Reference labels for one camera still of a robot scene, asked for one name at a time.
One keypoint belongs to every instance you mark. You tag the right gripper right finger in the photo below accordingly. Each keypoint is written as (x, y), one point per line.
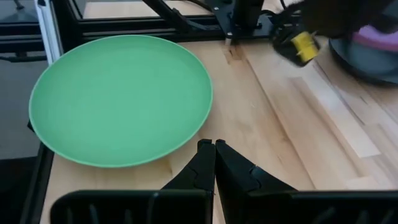
(236, 174)

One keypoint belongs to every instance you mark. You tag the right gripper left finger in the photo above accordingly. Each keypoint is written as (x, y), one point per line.
(199, 174)

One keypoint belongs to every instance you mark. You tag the black plastic plate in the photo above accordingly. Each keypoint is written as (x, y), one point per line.
(367, 65)

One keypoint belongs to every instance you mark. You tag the purple plastic plate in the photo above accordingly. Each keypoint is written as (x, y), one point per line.
(379, 39)

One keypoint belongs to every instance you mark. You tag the large light green plate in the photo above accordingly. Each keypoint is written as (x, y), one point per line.
(121, 99)

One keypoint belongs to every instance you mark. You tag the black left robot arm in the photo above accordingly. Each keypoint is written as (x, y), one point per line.
(245, 12)

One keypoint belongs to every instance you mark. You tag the yellow tag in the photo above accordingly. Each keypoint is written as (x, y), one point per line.
(304, 46)

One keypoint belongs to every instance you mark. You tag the black aluminium table frame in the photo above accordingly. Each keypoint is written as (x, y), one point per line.
(124, 26)

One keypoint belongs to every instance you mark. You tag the white metal bracket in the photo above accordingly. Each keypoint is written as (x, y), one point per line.
(49, 34)

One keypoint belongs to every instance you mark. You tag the black desk base frame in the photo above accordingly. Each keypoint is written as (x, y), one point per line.
(18, 29)

